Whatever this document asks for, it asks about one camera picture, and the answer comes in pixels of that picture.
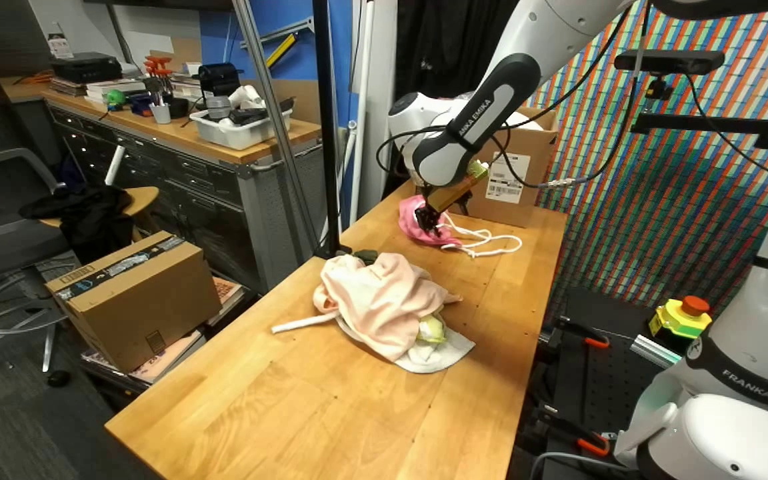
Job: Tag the cardboard box on floor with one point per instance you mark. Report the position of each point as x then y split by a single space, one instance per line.
139 300

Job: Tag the yellow red emergency button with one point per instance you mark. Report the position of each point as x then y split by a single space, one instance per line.
685 317

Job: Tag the yellow-green microfiber cloth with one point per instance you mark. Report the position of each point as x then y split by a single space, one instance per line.
433 330

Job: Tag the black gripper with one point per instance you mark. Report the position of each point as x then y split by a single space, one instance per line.
431 205

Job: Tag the black garment on stool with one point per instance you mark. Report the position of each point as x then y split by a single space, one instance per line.
92 218

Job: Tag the silver diagonal tripod leg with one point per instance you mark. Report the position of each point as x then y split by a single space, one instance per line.
252 38

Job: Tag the black camera on mount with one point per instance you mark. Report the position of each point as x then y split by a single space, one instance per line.
671 62

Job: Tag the wooden workbench with drawers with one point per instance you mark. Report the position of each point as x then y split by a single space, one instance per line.
255 213

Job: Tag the white plastic bin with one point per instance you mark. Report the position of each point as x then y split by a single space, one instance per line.
228 133

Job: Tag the white cloth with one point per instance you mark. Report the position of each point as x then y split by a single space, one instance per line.
416 358

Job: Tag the cardboard box on table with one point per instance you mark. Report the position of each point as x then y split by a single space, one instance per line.
517 160

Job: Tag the black vertical pole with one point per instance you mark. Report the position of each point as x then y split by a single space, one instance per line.
331 244

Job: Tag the light pink garment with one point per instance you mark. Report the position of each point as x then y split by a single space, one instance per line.
383 300

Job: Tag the grey office chair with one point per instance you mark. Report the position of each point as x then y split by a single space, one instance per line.
25 302

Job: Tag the dark green cloth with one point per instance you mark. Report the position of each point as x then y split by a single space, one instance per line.
365 257

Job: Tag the pink cloth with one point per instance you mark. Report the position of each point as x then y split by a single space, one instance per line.
437 237

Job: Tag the round wooden stool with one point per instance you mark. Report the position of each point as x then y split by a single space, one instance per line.
139 198

